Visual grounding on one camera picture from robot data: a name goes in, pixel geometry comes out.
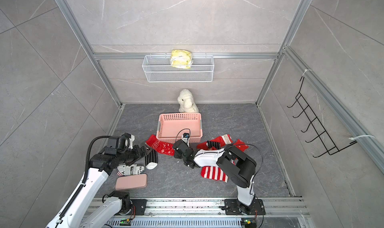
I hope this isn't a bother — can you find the black wall hook rack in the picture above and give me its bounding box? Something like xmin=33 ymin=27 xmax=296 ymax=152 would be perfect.
xmin=287 ymin=77 xmax=358 ymax=158

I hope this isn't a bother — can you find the pink plastic basket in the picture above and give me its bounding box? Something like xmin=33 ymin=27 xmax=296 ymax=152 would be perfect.
xmin=156 ymin=113 xmax=203 ymax=144

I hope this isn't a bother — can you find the yellow packet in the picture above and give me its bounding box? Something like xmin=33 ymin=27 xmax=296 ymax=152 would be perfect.
xmin=170 ymin=50 xmax=193 ymax=69

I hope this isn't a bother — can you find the red snowflake bear sock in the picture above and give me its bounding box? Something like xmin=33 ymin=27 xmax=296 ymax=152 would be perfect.
xmin=146 ymin=135 xmax=175 ymax=156

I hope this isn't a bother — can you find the metal base rail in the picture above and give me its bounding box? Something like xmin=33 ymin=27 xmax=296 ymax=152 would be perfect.
xmin=101 ymin=197 xmax=314 ymax=228

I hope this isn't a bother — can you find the white plush toy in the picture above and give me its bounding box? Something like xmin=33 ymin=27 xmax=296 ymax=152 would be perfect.
xmin=178 ymin=89 xmax=199 ymax=113

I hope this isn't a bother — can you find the red white striped sock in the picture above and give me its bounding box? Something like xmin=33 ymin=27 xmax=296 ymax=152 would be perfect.
xmin=201 ymin=166 xmax=229 ymax=183

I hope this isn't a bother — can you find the white wire wall basket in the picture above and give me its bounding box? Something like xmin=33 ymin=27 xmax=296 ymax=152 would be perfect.
xmin=142 ymin=55 xmax=215 ymax=83

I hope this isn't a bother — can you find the red plain sock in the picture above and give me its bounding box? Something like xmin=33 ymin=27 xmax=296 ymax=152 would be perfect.
xmin=197 ymin=134 xmax=233 ymax=151

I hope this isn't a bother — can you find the black white striped sock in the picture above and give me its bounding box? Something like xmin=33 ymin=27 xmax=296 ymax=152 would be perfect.
xmin=145 ymin=150 xmax=158 ymax=170

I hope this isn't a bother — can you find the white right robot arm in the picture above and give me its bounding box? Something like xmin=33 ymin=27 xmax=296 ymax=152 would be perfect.
xmin=173 ymin=140 xmax=266 ymax=217

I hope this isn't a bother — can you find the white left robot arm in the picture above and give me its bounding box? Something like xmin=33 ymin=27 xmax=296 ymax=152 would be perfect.
xmin=47 ymin=133 xmax=153 ymax=228

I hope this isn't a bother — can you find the pink case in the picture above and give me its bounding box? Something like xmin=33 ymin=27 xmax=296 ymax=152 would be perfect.
xmin=115 ymin=174 xmax=148 ymax=191

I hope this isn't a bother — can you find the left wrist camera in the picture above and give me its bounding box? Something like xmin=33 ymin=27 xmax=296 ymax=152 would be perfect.
xmin=122 ymin=133 xmax=135 ymax=150

